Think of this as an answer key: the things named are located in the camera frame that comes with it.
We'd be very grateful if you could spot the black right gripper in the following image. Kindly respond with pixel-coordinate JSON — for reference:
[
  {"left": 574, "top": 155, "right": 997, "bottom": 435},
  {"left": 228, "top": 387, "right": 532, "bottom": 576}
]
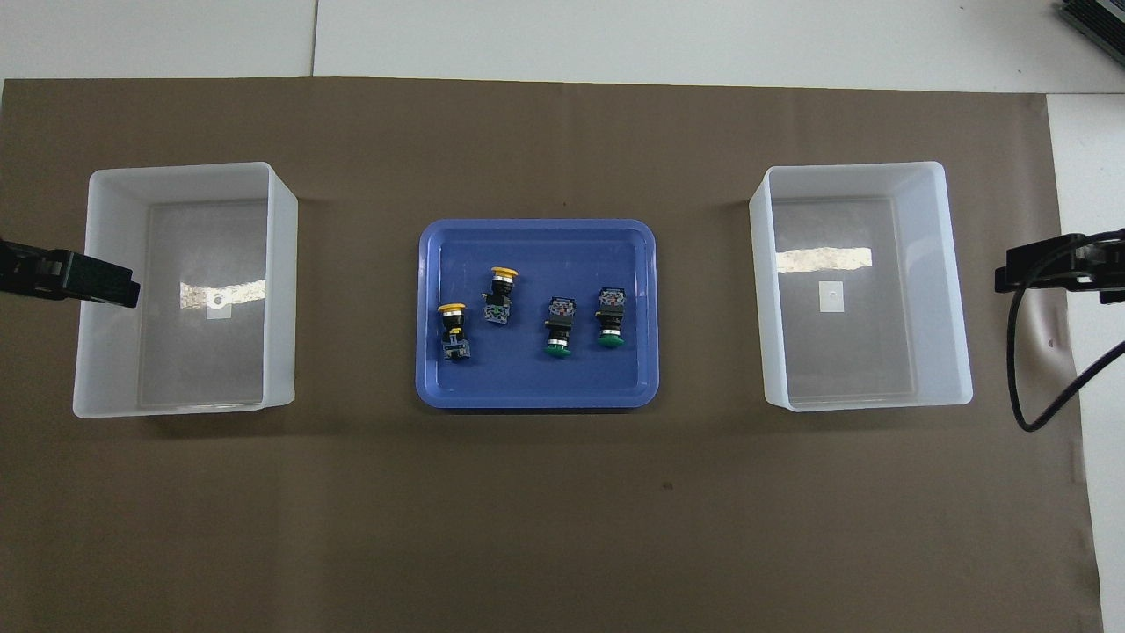
[{"left": 995, "top": 229, "right": 1125, "bottom": 305}]

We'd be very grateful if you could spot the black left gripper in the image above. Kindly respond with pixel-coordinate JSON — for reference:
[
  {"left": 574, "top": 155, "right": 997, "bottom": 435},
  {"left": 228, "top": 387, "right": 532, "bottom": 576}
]
[{"left": 0, "top": 239, "right": 142, "bottom": 309}]

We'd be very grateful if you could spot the yellow push button switch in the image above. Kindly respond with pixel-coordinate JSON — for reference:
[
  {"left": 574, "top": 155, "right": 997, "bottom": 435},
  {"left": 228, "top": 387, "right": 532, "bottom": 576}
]
[
  {"left": 482, "top": 266, "right": 520, "bottom": 327},
  {"left": 437, "top": 302, "right": 474, "bottom": 362}
]

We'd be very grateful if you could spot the green push button switch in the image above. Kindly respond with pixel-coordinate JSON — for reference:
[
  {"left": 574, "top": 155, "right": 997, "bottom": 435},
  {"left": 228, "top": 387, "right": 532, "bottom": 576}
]
[
  {"left": 595, "top": 287, "right": 628, "bottom": 349},
  {"left": 542, "top": 296, "right": 577, "bottom": 360}
]

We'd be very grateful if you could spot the translucent white plastic box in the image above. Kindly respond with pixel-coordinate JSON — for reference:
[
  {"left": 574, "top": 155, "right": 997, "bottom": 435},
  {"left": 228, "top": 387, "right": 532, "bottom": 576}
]
[
  {"left": 72, "top": 162, "right": 299, "bottom": 419},
  {"left": 749, "top": 161, "right": 975, "bottom": 412}
]

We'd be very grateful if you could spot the grey ribbed metal device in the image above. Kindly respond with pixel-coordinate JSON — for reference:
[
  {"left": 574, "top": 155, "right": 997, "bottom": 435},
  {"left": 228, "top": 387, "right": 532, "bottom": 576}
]
[{"left": 1056, "top": 0, "right": 1125, "bottom": 55}]

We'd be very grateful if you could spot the blue plastic tray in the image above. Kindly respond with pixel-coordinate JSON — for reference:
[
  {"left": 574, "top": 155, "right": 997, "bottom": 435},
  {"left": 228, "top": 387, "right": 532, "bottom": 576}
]
[{"left": 415, "top": 218, "right": 660, "bottom": 411}]

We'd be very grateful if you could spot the brown paper table mat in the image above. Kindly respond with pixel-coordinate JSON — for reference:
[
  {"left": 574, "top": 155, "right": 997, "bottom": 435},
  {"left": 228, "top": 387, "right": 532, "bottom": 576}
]
[{"left": 0, "top": 77, "right": 1105, "bottom": 633}]

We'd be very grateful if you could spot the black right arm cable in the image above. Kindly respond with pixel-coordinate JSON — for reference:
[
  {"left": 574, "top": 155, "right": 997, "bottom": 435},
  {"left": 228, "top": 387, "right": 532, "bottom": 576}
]
[{"left": 1008, "top": 236, "right": 1125, "bottom": 433}]

